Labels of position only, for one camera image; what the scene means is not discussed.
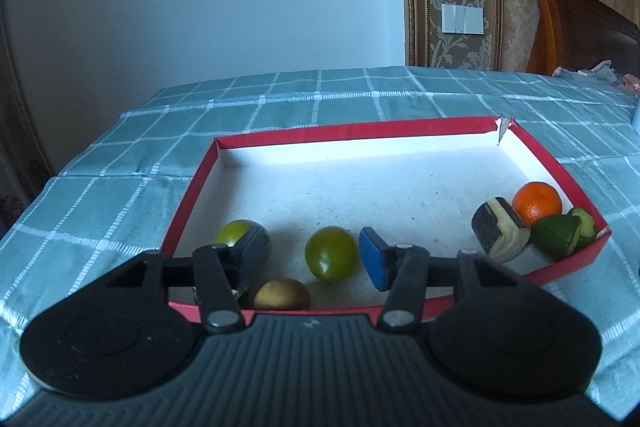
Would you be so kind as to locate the large green cucumber piece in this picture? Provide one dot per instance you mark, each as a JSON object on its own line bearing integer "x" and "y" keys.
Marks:
{"x": 555, "y": 234}

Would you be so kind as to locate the small green cucumber piece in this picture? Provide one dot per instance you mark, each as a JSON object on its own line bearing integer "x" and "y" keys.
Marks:
{"x": 585, "y": 224}

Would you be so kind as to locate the orange tangerine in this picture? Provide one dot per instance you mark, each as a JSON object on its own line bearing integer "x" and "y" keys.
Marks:
{"x": 537, "y": 204}

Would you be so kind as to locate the green tomato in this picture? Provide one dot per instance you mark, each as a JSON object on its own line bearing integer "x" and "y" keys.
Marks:
{"x": 232, "y": 232}
{"x": 331, "y": 254}

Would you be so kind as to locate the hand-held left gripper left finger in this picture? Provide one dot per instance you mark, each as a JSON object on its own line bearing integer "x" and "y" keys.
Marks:
{"x": 255, "y": 252}

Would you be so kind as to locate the brown kiwi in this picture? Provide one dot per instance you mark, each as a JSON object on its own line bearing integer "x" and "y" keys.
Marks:
{"x": 281, "y": 294}

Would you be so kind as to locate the dark eggplant piece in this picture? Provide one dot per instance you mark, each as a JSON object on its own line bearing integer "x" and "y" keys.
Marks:
{"x": 497, "y": 227}

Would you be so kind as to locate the red cardboard box tray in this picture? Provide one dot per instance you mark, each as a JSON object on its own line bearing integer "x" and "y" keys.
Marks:
{"x": 400, "y": 187}

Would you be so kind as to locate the green plaid tablecloth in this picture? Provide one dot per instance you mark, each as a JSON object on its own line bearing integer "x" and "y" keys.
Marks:
{"x": 125, "y": 207}

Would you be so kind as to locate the white light switch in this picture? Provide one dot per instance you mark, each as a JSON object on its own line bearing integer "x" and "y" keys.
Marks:
{"x": 462, "y": 18}

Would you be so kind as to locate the wooden headboard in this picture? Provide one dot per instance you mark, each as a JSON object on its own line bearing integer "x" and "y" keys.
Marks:
{"x": 580, "y": 32}

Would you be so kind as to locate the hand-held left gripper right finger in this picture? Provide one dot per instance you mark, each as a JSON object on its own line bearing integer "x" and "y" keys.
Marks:
{"x": 372, "y": 257}

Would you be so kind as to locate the white container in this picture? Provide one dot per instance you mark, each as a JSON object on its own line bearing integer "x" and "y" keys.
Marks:
{"x": 636, "y": 114}

